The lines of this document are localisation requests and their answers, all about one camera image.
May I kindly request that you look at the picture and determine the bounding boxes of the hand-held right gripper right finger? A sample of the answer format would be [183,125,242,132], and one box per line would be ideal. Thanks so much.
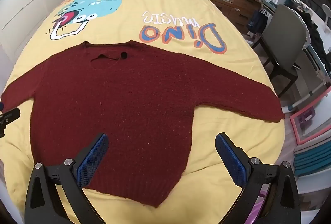
[215,132,302,224]

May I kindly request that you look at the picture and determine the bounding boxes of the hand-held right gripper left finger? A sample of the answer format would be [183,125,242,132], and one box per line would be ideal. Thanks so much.
[24,133,109,224]

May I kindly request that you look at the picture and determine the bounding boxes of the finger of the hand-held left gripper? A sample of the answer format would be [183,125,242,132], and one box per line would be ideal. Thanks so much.
[0,107,21,138]

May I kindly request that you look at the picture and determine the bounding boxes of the dark red knit sweater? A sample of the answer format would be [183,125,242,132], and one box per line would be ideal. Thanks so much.
[1,40,285,208]

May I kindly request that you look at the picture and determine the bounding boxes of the stack of teal mats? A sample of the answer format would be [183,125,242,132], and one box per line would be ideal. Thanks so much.
[293,133,331,177]

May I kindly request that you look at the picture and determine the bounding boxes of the grey chair back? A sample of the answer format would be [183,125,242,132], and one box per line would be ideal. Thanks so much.
[252,4,314,98]

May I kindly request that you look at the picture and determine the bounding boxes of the navy bag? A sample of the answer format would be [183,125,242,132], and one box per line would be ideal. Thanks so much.
[247,10,267,39]

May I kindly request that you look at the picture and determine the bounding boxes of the yellow printed blanket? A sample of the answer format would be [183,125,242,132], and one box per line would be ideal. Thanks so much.
[0,0,286,224]

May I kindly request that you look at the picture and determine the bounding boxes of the dark jacket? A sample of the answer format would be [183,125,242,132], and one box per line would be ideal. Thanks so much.
[302,10,329,60]

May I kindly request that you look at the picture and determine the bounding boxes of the pink picture frame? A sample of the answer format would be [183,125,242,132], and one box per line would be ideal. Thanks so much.
[290,106,331,146]

